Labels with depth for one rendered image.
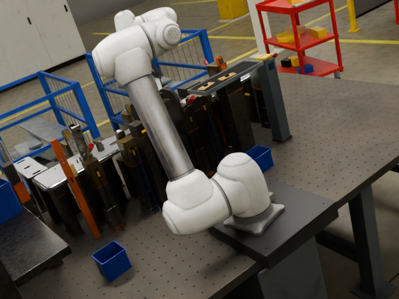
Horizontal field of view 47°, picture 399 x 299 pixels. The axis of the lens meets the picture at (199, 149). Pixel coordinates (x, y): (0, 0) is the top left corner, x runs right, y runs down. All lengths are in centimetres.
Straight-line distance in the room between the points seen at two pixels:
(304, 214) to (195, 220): 42
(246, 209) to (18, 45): 868
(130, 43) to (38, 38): 856
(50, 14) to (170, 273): 880
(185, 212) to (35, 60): 871
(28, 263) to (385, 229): 201
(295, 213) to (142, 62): 78
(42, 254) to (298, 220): 89
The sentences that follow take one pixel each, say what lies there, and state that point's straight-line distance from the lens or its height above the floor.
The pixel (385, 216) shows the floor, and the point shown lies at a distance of 298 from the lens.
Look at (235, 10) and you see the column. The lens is 960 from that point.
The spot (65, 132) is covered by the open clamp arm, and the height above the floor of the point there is 111.
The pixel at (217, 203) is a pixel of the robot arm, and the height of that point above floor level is 94.
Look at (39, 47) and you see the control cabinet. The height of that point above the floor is 55.
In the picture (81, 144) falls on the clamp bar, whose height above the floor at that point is 113.
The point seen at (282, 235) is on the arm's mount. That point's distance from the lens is 169.
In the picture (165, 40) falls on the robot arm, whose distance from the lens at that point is 162.
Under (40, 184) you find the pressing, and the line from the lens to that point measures 215.
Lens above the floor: 179
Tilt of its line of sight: 25 degrees down
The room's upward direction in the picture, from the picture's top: 17 degrees counter-clockwise
